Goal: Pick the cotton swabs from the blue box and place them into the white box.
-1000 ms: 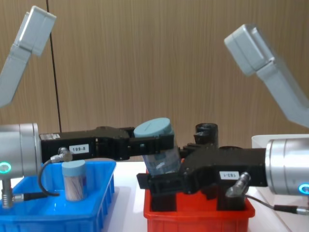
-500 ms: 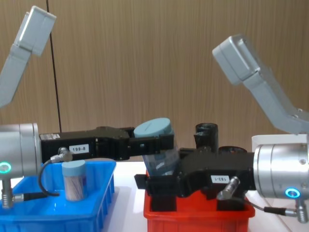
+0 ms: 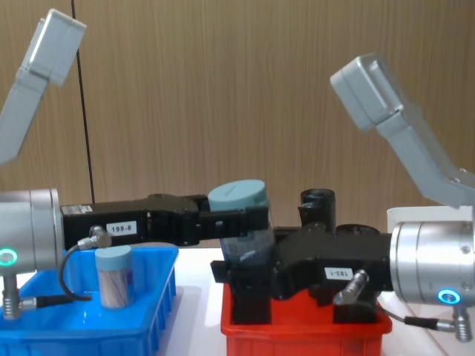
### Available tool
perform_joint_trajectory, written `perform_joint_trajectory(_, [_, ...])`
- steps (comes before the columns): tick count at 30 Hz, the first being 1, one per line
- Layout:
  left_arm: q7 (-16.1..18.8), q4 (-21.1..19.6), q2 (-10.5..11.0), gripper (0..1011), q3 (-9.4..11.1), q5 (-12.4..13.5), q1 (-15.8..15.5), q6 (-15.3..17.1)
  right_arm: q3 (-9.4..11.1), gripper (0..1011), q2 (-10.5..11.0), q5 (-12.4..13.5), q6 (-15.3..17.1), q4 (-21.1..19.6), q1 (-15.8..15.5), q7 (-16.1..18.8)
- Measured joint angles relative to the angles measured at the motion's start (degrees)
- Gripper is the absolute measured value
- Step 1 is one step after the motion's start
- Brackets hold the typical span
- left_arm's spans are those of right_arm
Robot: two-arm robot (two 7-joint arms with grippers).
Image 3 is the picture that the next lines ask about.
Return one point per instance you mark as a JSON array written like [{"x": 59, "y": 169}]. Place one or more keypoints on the red plastic bin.
[{"x": 304, "y": 339}]

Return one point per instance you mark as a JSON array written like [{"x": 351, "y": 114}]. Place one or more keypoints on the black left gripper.
[{"x": 159, "y": 222}]

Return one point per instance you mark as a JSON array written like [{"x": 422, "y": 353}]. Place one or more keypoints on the blue plastic bin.
[{"x": 156, "y": 289}]

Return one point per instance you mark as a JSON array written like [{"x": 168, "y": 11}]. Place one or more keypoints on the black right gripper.
[{"x": 319, "y": 256}]

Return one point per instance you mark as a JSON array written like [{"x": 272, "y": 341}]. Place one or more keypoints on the black plastic tube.
[{"x": 319, "y": 207}]

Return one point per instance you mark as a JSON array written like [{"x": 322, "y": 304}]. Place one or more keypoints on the clear jar with blue cap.
[
  {"x": 113, "y": 278},
  {"x": 237, "y": 198}
]

